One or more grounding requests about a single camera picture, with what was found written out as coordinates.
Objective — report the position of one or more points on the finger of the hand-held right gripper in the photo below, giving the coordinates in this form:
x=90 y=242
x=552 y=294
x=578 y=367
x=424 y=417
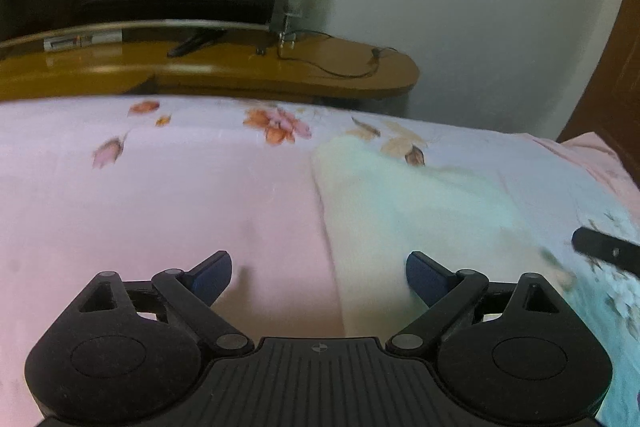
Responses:
x=607 y=252

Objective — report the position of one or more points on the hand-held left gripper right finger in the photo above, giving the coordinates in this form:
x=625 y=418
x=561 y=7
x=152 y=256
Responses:
x=425 y=278

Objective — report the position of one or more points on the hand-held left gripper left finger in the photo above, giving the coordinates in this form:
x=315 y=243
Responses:
x=215 y=276

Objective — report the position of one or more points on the white mint small cloth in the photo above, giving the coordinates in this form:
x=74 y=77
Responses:
x=425 y=217

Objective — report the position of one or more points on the pink cloth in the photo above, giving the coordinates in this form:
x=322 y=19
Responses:
x=592 y=157

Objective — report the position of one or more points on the pink floral bed sheet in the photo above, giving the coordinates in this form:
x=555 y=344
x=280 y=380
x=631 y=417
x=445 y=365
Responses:
x=150 y=197

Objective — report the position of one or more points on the brown wooden door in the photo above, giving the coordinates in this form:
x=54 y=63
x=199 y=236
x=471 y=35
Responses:
x=612 y=72

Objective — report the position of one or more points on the wooden television stand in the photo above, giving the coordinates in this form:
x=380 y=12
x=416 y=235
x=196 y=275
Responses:
x=225 y=69

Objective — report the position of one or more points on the white label sticker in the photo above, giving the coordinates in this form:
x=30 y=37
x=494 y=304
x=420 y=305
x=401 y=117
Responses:
x=82 y=42

